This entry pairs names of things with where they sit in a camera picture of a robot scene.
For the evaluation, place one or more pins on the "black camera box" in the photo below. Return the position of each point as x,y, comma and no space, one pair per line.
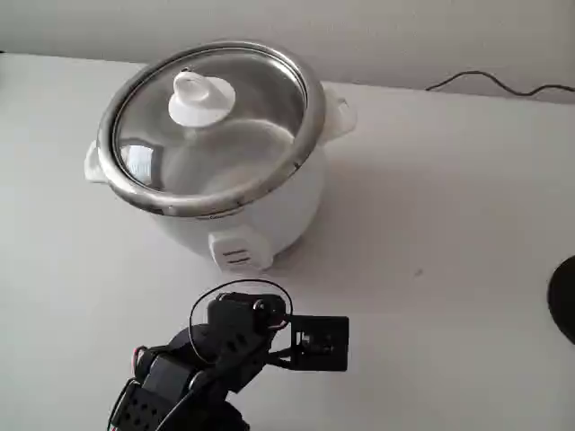
332,345

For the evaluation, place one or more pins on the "white rice cooker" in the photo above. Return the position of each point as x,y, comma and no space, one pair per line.
287,211

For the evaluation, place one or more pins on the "black round object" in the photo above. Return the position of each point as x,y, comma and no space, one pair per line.
563,301

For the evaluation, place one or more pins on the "glass lid with white knob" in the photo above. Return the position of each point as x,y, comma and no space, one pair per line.
202,96

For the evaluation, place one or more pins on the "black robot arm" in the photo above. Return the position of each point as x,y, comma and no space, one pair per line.
161,372

